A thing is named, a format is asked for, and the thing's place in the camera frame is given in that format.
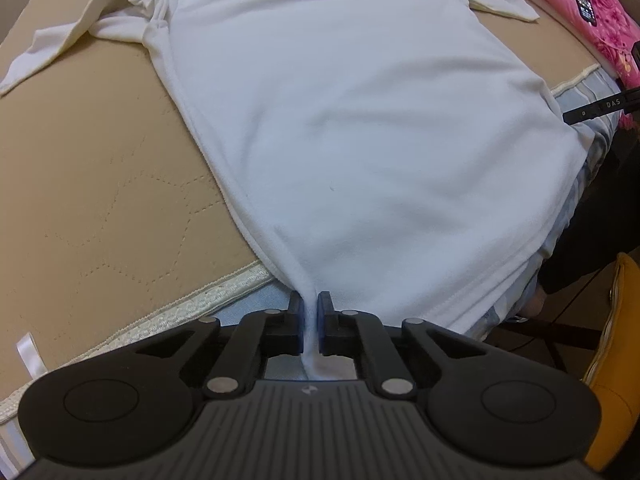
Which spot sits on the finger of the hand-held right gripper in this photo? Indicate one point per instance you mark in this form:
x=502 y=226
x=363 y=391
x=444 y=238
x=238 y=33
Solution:
x=600 y=106

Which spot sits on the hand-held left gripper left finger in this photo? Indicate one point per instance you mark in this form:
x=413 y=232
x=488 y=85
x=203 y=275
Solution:
x=300 y=327

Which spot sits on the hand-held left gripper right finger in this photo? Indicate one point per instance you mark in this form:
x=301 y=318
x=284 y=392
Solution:
x=322 y=327

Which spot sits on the white t-shirt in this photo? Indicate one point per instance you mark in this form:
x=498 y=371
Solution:
x=350 y=135

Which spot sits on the pink floral blanket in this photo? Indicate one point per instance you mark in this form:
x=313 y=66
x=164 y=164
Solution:
x=615 y=35

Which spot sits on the black smartphone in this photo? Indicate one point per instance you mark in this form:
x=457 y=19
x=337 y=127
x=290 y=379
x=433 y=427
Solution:
x=584 y=5

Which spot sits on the beige quilted mattress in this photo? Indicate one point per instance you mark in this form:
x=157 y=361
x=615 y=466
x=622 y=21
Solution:
x=100 y=185

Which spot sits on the white ribbon mattress tag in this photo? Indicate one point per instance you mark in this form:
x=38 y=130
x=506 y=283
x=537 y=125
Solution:
x=25 y=352

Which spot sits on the dark chair frame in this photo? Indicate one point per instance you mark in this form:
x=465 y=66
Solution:
x=550 y=332

